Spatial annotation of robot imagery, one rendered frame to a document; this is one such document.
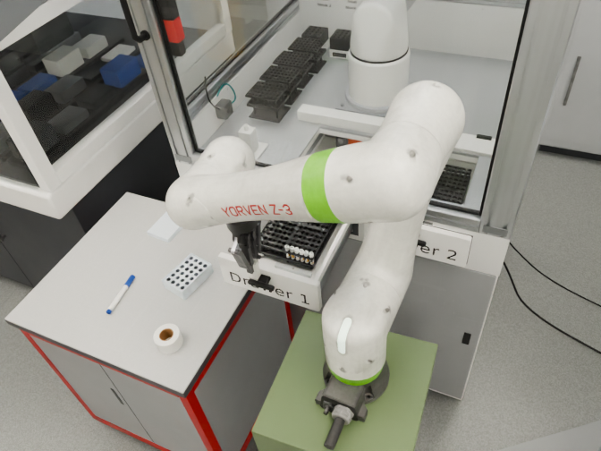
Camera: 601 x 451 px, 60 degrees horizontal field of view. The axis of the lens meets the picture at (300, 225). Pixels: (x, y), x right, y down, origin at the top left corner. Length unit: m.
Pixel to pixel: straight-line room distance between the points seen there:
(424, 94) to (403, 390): 0.66
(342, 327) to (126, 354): 0.69
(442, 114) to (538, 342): 1.71
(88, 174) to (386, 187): 1.39
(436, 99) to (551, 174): 2.38
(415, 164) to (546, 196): 2.35
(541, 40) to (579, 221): 1.92
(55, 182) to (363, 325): 1.17
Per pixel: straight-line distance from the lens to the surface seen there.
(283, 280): 1.34
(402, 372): 1.24
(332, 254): 1.41
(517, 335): 2.41
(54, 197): 1.85
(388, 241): 1.03
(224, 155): 1.05
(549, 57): 1.13
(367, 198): 0.72
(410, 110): 0.81
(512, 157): 1.25
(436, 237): 1.44
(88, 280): 1.72
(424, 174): 0.72
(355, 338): 1.01
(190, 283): 1.54
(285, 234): 1.50
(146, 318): 1.55
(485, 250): 1.46
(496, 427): 2.19
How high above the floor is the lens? 1.95
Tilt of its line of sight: 45 degrees down
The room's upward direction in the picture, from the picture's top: 7 degrees counter-clockwise
